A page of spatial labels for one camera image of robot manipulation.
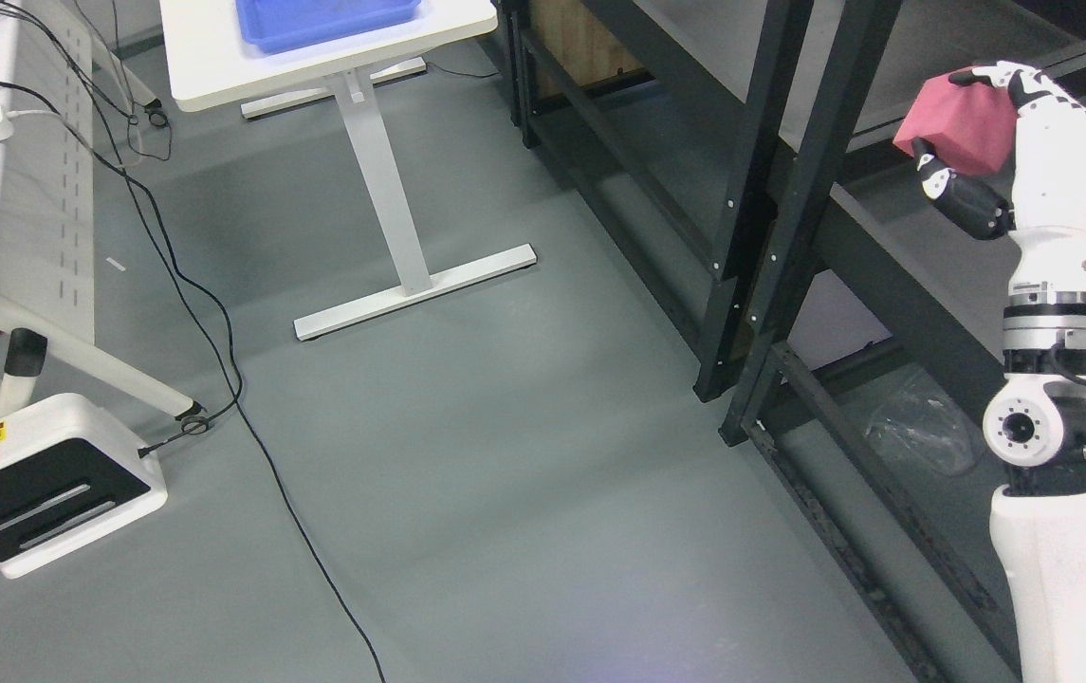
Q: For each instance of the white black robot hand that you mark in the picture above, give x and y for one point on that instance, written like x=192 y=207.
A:
x=1038 y=199

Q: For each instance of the pink cube block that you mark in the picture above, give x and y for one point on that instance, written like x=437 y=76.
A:
x=971 y=128

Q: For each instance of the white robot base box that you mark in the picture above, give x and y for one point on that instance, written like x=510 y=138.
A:
x=70 y=473

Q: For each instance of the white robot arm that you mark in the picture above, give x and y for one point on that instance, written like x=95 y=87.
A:
x=1037 y=425

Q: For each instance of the black metal right shelf rack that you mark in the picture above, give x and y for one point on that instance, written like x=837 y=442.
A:
x=821 y=226

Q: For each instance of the black metal shelf rack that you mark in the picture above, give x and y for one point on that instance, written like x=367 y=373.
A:
x=677 y=122
x=821 y=226

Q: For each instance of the black metal left shelf rack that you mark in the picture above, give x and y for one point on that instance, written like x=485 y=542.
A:
x=677 y=122

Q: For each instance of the blue plastic tray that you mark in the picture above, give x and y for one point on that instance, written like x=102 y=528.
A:
x=280 y=26

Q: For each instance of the white desk with tray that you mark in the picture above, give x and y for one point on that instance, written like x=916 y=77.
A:
x=210 y=64

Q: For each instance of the clear plastic bag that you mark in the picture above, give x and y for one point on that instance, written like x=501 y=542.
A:
x=917 y=422

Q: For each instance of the white perforated side desk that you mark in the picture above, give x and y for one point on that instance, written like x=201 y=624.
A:
x=50 y=61

